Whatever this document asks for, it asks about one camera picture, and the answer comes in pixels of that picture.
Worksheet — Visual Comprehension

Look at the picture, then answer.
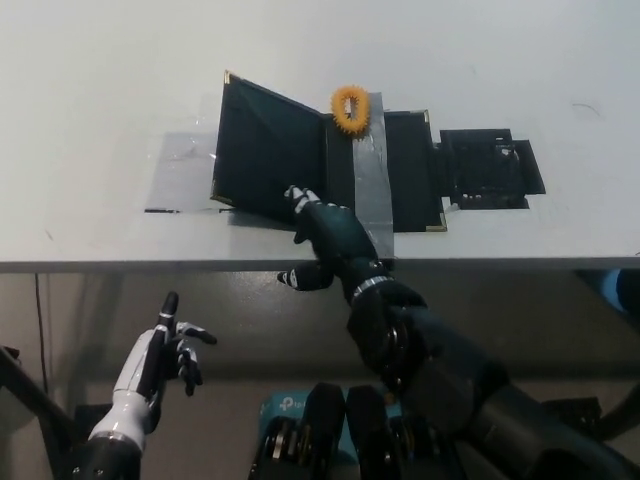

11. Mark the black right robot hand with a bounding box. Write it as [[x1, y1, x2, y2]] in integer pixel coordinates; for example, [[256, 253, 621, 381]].
[[276, 184, 393, 297]]

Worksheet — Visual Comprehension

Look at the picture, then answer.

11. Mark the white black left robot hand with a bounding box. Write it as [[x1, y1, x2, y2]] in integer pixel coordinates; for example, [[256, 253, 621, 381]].
[[88, 291, 219, 445]]

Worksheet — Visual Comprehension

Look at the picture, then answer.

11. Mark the black USC diary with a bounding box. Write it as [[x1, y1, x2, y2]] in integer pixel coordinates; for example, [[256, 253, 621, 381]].
[[209, 69, 449, 236]]

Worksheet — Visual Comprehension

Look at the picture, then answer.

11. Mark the black left robot body block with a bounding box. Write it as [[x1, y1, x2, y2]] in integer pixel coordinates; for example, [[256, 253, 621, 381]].
[[248, 381, 349, 480]]

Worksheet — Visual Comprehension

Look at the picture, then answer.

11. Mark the grey tape strip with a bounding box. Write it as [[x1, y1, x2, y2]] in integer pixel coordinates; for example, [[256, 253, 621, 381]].
[[348, 91, 400, 262]]

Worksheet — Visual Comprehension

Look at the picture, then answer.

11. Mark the black table leg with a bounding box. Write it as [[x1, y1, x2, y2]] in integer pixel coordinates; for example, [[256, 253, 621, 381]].
[[0, 343, 92, 444]]

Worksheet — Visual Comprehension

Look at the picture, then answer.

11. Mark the teal tp-link box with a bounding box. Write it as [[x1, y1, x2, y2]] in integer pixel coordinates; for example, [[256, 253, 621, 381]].
[[258, 389, 404, 459]]

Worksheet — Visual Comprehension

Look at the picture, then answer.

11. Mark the black plastic fixture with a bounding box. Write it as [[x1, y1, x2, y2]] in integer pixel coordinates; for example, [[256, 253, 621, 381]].
[[431, 127, 548, 211]]

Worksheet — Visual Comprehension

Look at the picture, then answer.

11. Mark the clear plastic sheet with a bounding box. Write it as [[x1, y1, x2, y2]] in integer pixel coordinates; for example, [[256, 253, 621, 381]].
[[143, 112, 236, 215]]

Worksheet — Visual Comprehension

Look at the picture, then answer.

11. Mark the blue object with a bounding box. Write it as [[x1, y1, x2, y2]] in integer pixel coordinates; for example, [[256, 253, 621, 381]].
[[598, 268, 640, 317]]

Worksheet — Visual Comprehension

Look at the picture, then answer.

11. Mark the large black floor tape patch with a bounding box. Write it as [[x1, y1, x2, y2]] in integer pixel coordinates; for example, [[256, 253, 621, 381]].
[[540, 396, 605, 427]]

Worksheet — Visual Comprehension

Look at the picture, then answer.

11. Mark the thin black cable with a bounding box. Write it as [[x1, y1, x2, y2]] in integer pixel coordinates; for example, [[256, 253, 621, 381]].
[[32, 272, 52, 384]]

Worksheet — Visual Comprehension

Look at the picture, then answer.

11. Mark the yellow spiky ring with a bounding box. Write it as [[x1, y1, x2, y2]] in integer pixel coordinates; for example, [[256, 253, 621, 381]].
[[328, 85, 373, 140]]

